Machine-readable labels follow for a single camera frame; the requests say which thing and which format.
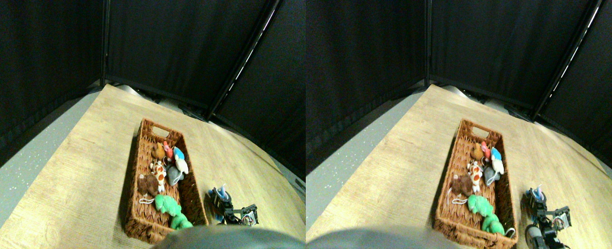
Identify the orange plush toy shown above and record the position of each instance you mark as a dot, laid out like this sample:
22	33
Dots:
476	152
158	151

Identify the black curtain stand foot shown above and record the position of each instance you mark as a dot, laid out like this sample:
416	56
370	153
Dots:
194	111
518	111
301	184

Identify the white brown spotted plush toy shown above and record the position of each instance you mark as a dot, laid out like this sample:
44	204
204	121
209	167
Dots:
475	175
158	174

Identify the brown wicker basket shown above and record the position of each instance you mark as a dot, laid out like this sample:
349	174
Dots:
147	218
461	218

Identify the red plush toy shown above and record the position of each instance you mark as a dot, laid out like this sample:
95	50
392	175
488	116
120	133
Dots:
486	151
168	150

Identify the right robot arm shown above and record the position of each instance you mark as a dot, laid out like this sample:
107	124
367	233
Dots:
539	236

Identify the grey plush toy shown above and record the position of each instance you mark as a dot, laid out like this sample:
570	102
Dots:
173	177
490	177

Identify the black curtain stand pole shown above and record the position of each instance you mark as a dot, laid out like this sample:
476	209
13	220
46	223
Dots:
565	57
105	44
428	44
243	57

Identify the light blue plush toy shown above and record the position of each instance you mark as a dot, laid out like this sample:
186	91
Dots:
221	194
536	194

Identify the black bracket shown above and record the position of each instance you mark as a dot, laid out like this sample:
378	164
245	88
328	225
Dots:
249	214

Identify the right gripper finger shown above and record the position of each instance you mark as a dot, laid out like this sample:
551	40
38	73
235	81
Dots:
230	203
529	202
544	204
213	201

